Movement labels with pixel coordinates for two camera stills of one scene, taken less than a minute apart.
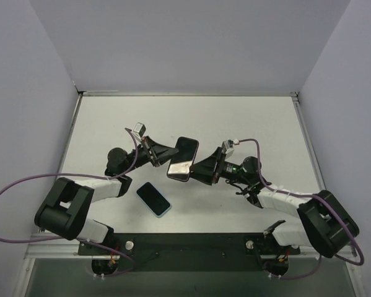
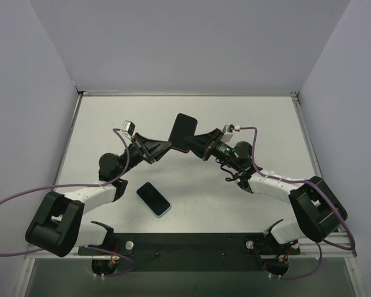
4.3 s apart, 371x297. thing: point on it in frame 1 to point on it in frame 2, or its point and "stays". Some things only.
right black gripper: x=217 y=169 to x=212 y=144
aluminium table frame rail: x=43 y=246 stays
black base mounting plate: x=189 y=252 stays
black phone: x=179 y=164 to x=184 y=126
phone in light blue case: x=153 y=200 stays
